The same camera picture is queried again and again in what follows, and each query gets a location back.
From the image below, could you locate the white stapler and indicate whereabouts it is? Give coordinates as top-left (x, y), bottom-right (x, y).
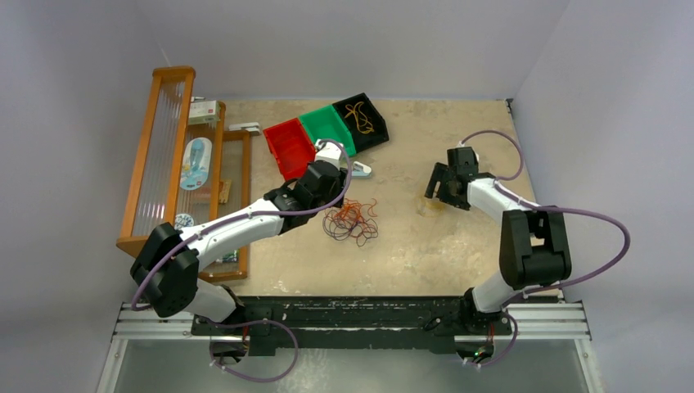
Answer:
top-left (351, 161), bottom-right (372, 178)

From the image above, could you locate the yellow cable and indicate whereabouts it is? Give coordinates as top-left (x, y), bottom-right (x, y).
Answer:
top-left (345, 102), bottom-right (376, 136)
top-left (414, 196), bottom-right (451, 219)

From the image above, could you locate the green plastic bin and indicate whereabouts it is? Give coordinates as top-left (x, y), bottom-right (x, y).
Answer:
top-left (299, 105), bottom-right (357, 157)

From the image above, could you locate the orange cable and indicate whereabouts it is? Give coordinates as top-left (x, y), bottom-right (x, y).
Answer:
top-left (327, 198), bottom-right (380, 234)

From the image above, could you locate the black plastic bin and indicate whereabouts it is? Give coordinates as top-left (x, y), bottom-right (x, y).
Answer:
top-left (332, 93), bottom-right (390, 153)

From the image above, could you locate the purple right arm hose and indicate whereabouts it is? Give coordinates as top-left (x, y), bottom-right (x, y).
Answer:
top-left (459, 129), bottom-right (632, 370)

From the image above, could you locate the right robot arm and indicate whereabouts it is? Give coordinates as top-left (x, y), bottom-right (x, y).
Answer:
top-left (424, 147), bottom-right (572, 333)

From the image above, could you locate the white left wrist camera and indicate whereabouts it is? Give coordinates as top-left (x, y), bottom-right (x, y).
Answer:
top-left (314, 139), bottom-right (344, 169)

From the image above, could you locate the wooden rack frame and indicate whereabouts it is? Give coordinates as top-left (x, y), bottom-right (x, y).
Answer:
top-left (116, 65), bottom-right (252, 257)

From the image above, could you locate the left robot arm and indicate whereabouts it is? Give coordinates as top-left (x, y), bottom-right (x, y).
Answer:
top-left (130, 160), bottom-right (351, 335)

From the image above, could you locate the purple cable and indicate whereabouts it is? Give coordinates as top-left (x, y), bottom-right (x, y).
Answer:
top-left (322, 208), bottom-right (380, 248)

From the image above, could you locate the blue packaged item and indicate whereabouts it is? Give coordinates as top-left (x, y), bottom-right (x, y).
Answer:
top-left (179, 138), bottom-right (212, 191)

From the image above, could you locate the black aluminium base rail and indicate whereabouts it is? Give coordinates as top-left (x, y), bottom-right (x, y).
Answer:
top-left (114, 296), bottom-right (591, 362)

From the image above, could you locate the red plastic bin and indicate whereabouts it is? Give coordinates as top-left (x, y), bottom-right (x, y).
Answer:
top-left (263, 118), bottom-right (316, 180)

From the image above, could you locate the round blue patterned object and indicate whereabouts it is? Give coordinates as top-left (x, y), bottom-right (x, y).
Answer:
top-left (173, 213), bottom-right (195, 229)

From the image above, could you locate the small white red box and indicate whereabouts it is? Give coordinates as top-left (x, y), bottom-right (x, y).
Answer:
top-left (187, 100), bottom-right (222, 125)

